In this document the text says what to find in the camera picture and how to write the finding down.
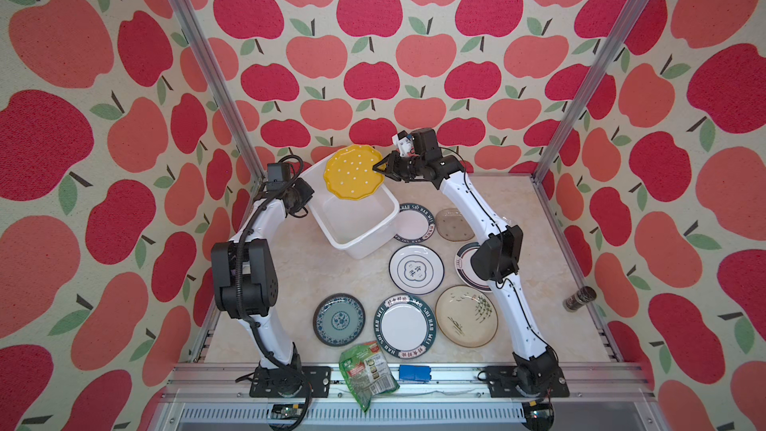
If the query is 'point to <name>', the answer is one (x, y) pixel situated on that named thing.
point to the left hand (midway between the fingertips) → (314, 192)
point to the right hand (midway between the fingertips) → (374, 171)
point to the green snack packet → (366, 372)
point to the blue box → (415, 372)
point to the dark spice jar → (582, 296)
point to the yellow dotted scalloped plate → (349, 174)
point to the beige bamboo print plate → (467, 315)
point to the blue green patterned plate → (339, 319)
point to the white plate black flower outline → (416, 269)
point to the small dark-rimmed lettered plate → (414, 223)
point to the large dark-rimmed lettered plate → (405, 326)
